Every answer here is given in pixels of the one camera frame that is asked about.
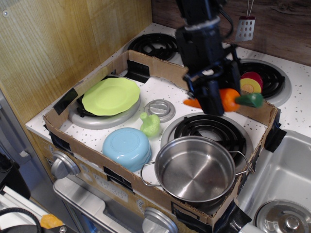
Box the stainless steel pot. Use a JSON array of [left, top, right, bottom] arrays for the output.
[[152, 136, 249, 205]]

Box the metal slotted spatula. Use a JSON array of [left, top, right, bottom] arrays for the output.
[[235, 0, 256, 42]]

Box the silver oven door handle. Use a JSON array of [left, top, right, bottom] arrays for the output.
[[53, 178, 143, 233]]

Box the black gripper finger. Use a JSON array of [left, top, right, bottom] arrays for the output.
[[228, 46, 241, 93], [197, 81, 224, 116]]

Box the back left stove burner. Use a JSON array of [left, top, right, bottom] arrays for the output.
[[124, 33, 179, 61]]

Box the back right stove burner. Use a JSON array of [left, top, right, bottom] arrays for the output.
[[240, 59, 292, 107]]

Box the front right stove burner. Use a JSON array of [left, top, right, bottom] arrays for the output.
[[160, 113, 254, 172]]

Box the front left stove burner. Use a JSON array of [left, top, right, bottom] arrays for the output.
[[68, 75, 142, 130]]

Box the red yellow toy fruit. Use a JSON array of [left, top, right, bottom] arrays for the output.
[[240, 71, 263, 93]]

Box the silver stove knob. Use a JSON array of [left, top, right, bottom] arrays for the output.
[[51, 151, 80, 179], [142, 207, 179, 233]]

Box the black cable loop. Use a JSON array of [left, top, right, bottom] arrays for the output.
[[0, 207, 42, 233]]

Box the left silver stove knob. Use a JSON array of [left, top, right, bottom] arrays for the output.
[[51, 151, 80, 179]]

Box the small silver centre burner cap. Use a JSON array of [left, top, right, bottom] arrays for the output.
[[144, 99, 176, 123]]

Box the green toy broccoli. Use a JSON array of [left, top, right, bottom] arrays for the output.
[[140, 112, 160, 138]]

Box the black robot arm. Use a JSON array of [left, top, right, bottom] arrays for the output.
[[175, 0, 241, 116]]

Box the right silver stove knob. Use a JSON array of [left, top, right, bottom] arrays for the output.
[[142, 207, 179, 233]]

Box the orange yellow cloth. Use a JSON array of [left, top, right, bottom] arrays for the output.
[[40, 214, 64, 229]]

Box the orange toy carrot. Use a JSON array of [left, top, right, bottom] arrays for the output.
[[183, 88, 264, 113]]

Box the brown cardboard fence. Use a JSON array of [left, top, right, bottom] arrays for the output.
[[43, 50, 287, 233]]

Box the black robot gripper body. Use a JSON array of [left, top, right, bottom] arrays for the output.
[[175, 19, 236, 89]]

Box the silver sink drain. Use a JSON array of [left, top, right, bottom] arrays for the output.
[[254, 200, 311, 233]]

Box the steel toy sink basin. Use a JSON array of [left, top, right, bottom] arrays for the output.
[[237, 131, 311, 233]]

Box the stove burner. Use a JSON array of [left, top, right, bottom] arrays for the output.
[[124, 33, 179, 61], [160, 113, 254, 172], [68, 75, 142, 130], [240, 59, 292, 107]]

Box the light green plastic plate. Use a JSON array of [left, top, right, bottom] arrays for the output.
[[82, 77, 140, 116]]

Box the light blue plastic bowl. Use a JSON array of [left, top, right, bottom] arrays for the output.
[[102, 128, 152, 172]]

